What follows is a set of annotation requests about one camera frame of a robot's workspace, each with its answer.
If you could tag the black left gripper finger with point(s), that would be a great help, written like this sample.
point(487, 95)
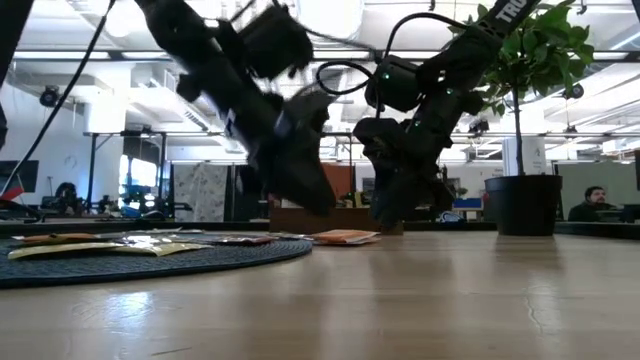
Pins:
point(317, 180)
point(285, 175)

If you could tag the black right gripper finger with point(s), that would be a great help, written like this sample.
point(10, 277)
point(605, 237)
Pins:
point(395, 195)
point(435, 190)

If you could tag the black background robot arm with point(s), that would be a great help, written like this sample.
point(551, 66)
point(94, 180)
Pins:
point(67, 197)

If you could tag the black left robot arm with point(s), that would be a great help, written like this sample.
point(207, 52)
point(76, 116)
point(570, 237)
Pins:
point(200, 60)

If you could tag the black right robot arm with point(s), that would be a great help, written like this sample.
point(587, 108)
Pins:
point(465, 55)

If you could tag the wooden tea organizer box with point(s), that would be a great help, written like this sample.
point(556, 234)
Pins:
point(300, 220)

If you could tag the yellow tea packet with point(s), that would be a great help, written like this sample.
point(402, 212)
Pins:
point(170, 248)
point(60, 250)

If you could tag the orange partition panel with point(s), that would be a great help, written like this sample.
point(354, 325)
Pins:
point(337, 180)

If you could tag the floral curtain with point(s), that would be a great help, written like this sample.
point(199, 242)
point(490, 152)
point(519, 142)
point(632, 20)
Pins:
point(200, 192)

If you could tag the green plant in black pot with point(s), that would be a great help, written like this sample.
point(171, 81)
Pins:
point(522, 205)

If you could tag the white sign pillar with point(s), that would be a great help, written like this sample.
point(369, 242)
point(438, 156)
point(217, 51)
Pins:
point(532, 155)

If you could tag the round dark woven placemat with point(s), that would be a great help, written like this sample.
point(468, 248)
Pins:
point(200, 265)

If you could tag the person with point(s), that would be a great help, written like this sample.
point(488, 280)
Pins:
point(595, 210)

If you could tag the grey partition panel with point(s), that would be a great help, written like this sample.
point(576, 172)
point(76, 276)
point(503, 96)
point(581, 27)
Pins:
point(620, 180)

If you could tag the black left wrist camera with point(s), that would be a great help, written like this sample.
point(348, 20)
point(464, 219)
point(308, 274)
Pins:
point(275, 42)

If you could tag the black wall screen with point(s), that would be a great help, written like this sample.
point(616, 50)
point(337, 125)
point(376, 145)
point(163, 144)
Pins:
point(20, 175)

